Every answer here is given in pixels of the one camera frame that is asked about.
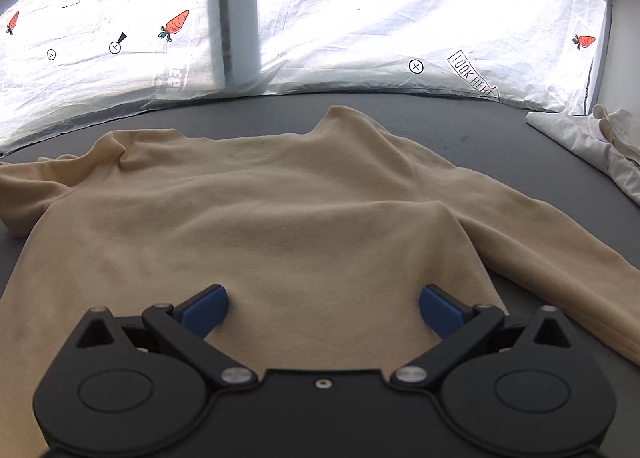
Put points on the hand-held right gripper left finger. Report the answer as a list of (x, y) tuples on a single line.
[(207, 312)]

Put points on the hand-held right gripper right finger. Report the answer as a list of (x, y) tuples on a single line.
[(440, 312)]

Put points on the beige sweater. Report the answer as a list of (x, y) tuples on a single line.
[(300, 208)]

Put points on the white crumpled cloth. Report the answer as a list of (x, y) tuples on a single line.
[(595, 147)]

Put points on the carrot printed plastic sheet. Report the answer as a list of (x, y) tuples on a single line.
[(390, 12)]

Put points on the window frame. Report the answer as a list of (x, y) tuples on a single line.
[(235, 12)]

